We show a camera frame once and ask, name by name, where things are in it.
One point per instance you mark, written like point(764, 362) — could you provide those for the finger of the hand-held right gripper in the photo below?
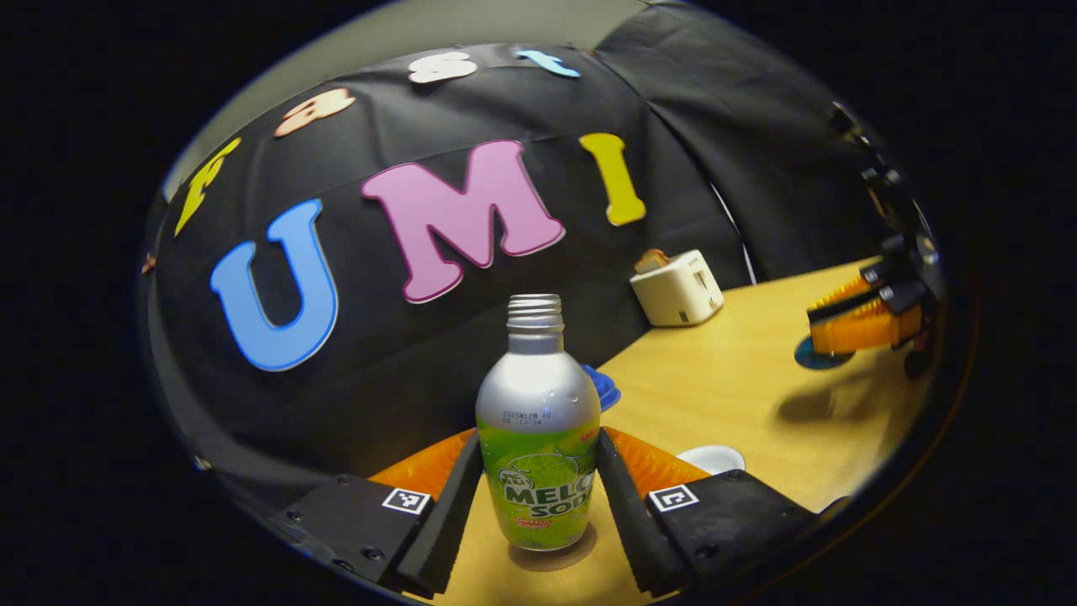
point(850, 299)
point(867, 324)

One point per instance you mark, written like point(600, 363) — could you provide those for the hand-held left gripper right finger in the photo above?
point(627, 522)

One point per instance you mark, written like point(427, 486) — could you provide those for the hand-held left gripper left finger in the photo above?
point(450, 522)

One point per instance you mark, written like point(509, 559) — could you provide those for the round brown coaster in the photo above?
point(582, 551)

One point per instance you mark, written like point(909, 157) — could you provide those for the teal teacup lid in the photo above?
point(820, 361)

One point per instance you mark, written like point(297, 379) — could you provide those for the teal and white teacup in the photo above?
point(715, 459)

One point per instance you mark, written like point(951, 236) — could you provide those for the silver green label water bottle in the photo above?
point(538, 396)

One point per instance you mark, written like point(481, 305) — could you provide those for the folded blue towel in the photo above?
point(606, 391)

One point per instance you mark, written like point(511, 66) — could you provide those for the black backdrop cloth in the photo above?
point(379, 379)

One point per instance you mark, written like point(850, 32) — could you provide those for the white toaster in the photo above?
point(677, 290)

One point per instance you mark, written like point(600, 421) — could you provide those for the bread slice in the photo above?
point(650, 259)

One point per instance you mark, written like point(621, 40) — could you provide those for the red clip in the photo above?
point(148, 263)

